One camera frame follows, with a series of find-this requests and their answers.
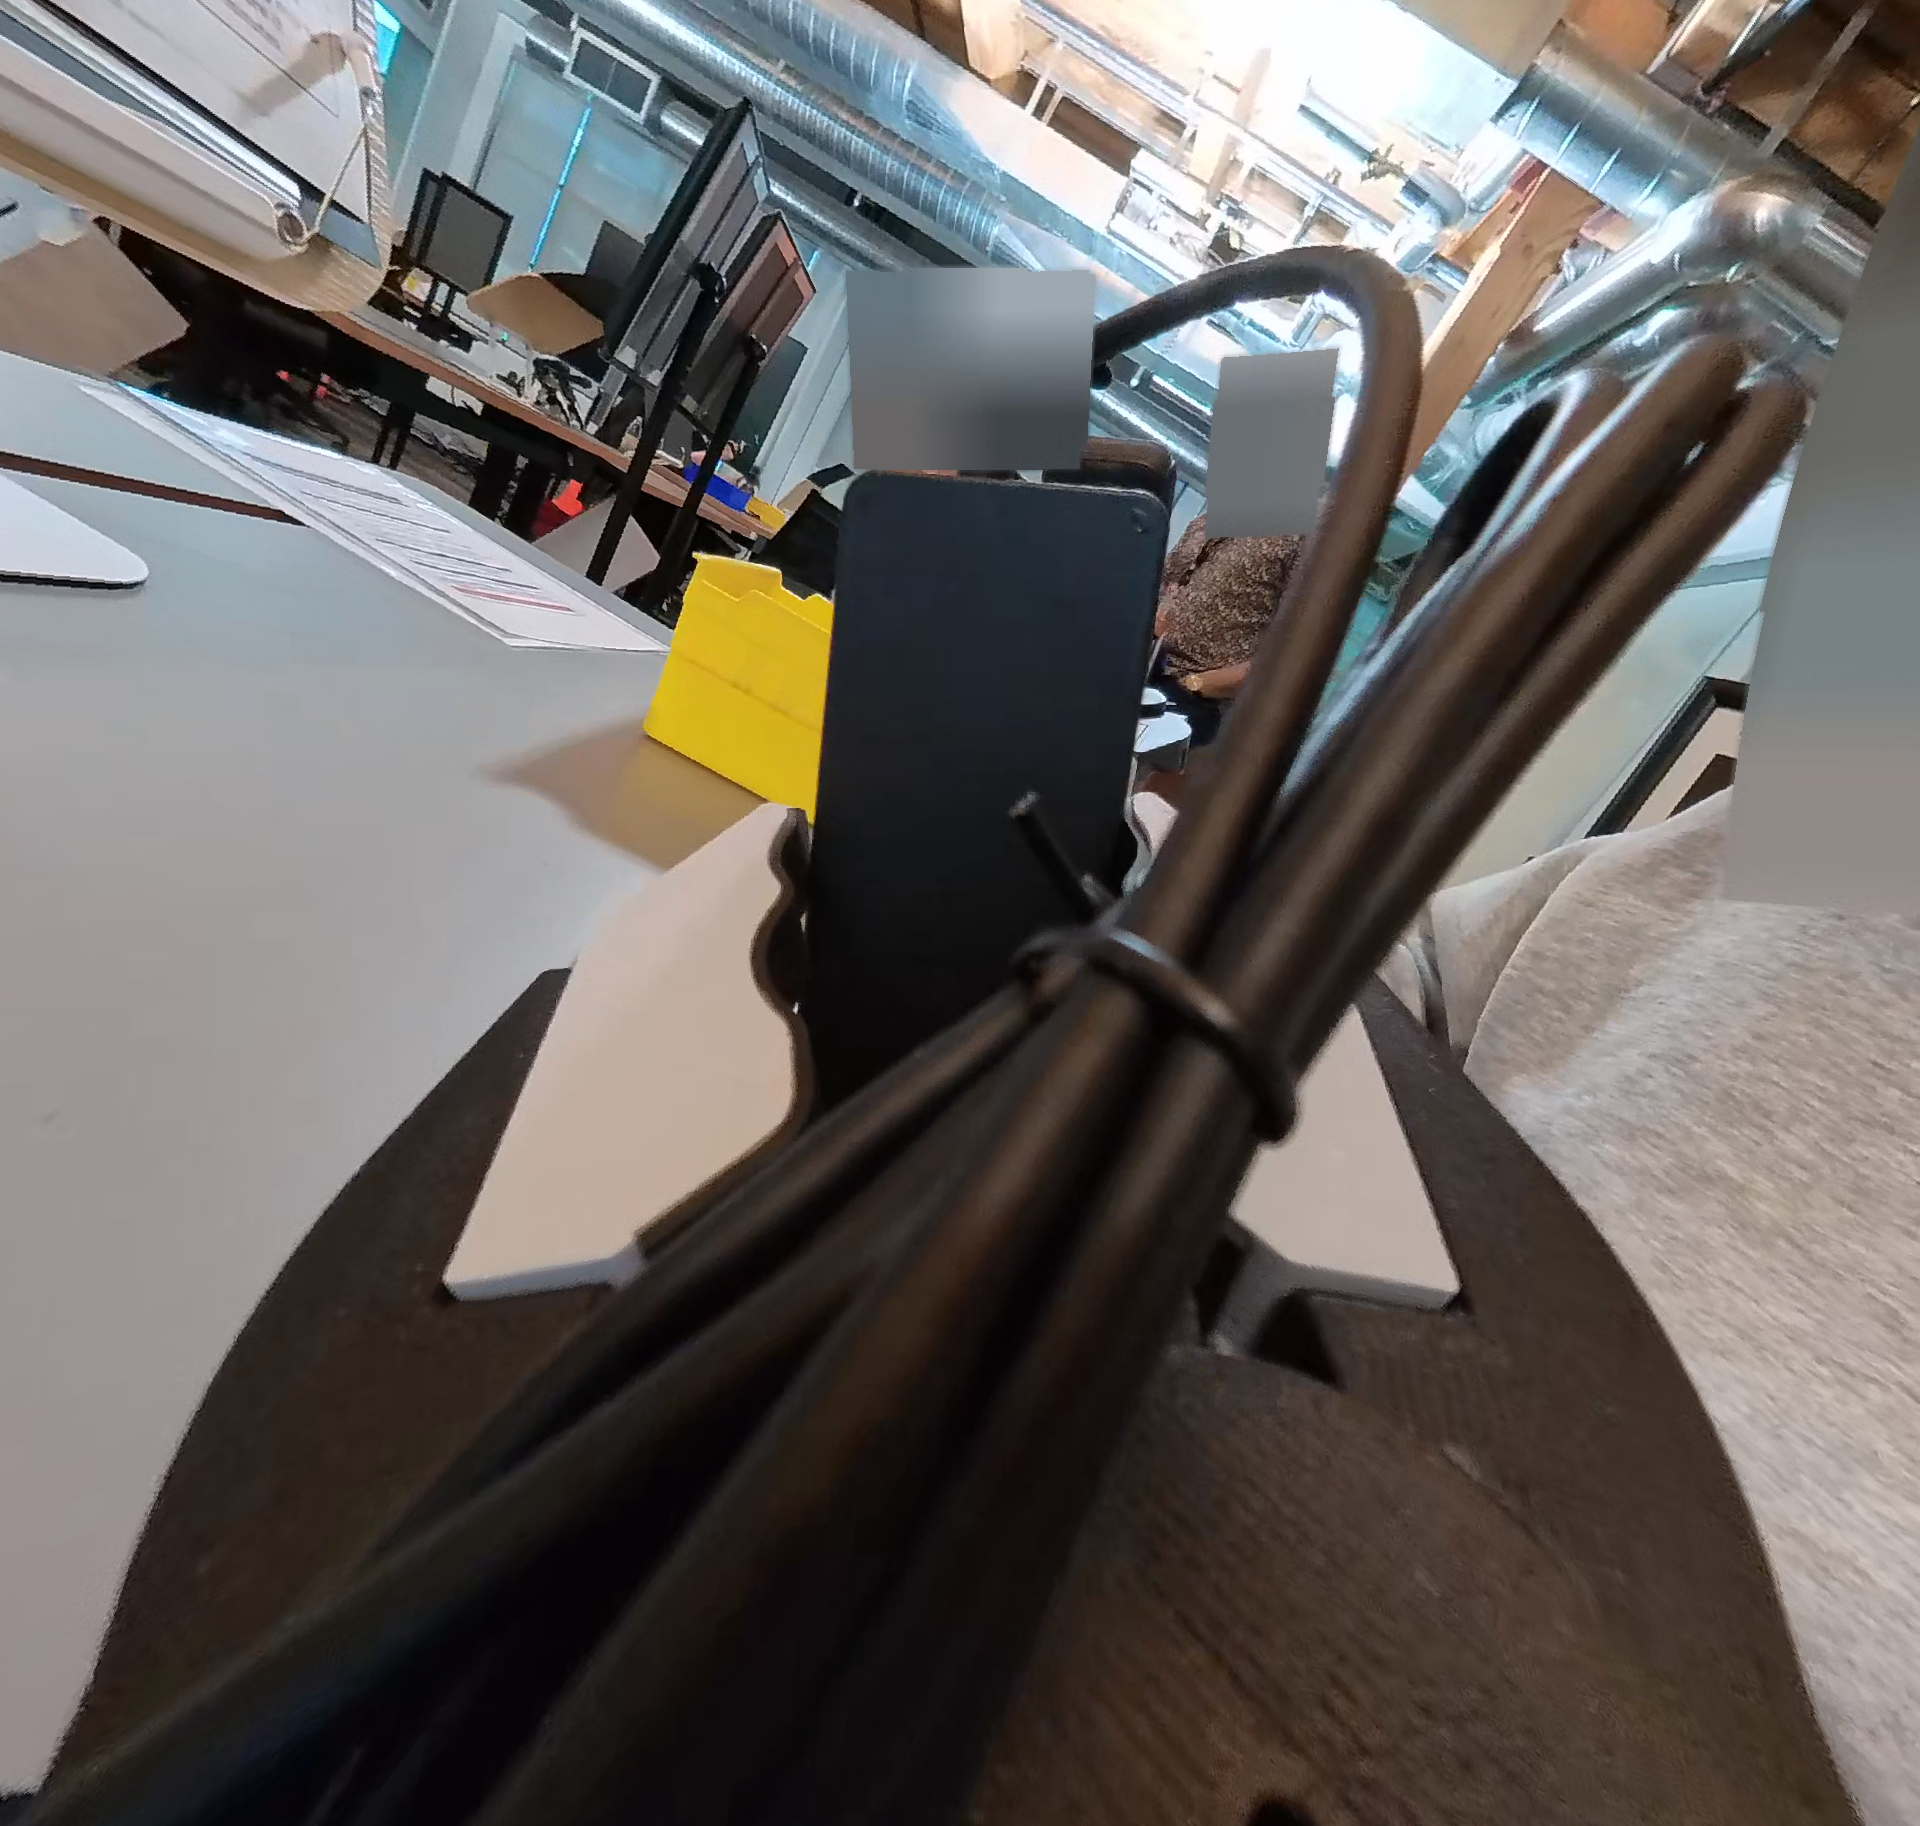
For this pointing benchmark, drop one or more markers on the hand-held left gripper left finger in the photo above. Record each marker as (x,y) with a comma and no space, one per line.
(646,1061)

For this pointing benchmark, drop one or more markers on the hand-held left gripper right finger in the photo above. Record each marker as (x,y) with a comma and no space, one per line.
(1350,1181)

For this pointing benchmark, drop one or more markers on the black power adapter brick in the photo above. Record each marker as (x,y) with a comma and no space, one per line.
(975,686)

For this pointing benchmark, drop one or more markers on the grey desk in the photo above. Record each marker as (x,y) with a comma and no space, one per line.
(256,881)

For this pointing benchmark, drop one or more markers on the person in grey sweatshirt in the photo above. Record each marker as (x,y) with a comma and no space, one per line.
(1680,1181)

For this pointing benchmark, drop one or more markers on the yellow plastic bin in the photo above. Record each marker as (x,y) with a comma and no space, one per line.
(741,672)

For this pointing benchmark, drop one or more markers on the blue plastic bin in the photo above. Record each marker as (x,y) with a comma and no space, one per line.
(722,483)

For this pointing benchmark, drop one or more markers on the laminated paper sheet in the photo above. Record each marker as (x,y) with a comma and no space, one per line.
(390,521)

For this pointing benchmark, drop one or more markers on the black monitor stand pole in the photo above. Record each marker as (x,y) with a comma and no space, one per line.
(661,432)

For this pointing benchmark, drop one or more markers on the long wooden background table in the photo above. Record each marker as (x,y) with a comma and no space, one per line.
(495,386)

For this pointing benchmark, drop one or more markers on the brown-backed black monitor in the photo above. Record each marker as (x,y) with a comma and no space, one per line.
(766,317)

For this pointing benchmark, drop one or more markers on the open cardboard box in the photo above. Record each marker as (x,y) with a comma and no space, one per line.
(542,309)

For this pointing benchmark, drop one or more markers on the white flat stand base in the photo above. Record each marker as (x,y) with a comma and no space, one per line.
(60,536)

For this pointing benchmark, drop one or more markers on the large black monitor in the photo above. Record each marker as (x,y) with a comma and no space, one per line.
(697,236)

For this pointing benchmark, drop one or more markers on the small black monitor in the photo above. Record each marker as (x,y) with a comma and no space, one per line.
(461,228)

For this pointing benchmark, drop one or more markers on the white board with paper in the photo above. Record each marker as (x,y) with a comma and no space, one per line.
(181,71)

